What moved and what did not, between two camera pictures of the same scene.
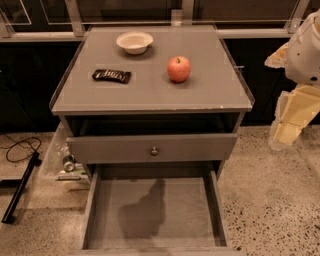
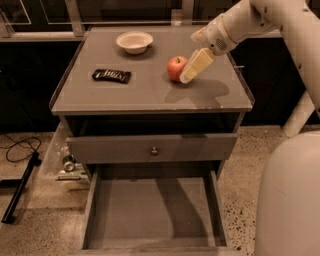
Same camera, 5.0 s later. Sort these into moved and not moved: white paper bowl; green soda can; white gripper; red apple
Moved: white gripper
Not moved: red apple; white paper bowl; green soda can
